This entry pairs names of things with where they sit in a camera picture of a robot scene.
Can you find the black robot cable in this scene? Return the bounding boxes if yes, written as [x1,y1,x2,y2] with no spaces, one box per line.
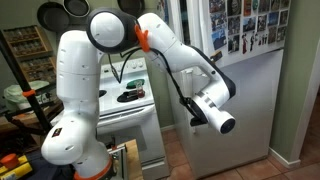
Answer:
[108,46,201,118]

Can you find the black coil burner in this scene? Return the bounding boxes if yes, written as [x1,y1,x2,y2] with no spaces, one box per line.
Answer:
[117,90,138,103]

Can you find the white refrigerator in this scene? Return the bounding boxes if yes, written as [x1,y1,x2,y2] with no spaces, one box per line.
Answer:
[167,0,291,179]

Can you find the white electric stove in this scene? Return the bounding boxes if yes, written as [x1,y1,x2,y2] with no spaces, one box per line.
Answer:
[49,57,171,180]

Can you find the yellow black fridge magnet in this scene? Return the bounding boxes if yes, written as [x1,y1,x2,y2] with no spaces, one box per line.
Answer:
[210,51,222,62]

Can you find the hanging black frying pan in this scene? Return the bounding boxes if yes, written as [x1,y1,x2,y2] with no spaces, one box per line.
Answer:
[37,2,68,32]

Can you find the wooden spice rack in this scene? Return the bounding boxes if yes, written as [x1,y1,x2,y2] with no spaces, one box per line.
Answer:
[1,25,56,83]

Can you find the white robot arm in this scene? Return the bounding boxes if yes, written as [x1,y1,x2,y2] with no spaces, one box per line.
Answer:
[41,8,235,180]

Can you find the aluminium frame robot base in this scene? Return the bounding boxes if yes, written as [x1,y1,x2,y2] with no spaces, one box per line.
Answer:
[107,144,128,180]

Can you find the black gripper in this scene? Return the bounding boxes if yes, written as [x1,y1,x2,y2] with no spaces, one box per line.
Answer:
[190,115,208,127]

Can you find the black camera tripod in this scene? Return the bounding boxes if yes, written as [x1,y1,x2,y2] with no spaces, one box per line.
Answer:
[0,32,52,135]

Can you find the upside-down ketchup bottle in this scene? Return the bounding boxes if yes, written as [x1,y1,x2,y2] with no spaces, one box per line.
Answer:
[136,81,145,98]

